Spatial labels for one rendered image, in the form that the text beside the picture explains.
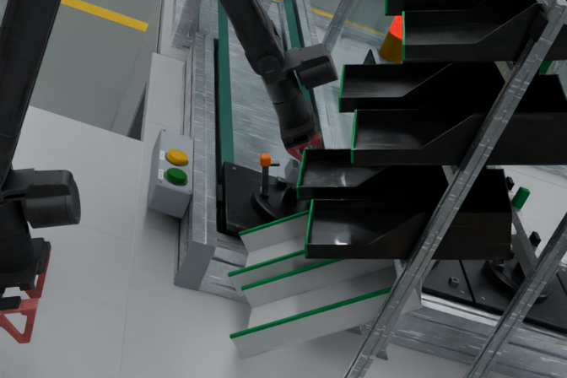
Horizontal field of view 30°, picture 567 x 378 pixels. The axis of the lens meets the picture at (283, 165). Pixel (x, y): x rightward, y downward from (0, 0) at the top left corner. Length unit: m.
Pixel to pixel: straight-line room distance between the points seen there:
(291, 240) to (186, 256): 0.19
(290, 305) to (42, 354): 0.38
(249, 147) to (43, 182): 0.98
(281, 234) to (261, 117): 0.69
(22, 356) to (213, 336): 0.34
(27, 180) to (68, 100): 2.78
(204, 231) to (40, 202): 0.57
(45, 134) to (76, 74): 2.19
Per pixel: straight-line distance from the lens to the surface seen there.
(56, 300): 1.76
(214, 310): 1.87
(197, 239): 1.84
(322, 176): 1.66
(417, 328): 1.99
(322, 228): 1.54
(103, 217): 1.99
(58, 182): 1.36
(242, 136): 2.32
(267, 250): 1.79
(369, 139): 1.47
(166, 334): 1.78
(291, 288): 1.66
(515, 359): 2.09
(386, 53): 2.06
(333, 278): 1.64
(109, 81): 4.39
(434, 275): 2.05
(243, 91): 2.52
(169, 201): 1.97
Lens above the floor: 1.95
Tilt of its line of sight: 27 degrees down
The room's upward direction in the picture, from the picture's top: 25 degrees clockwise
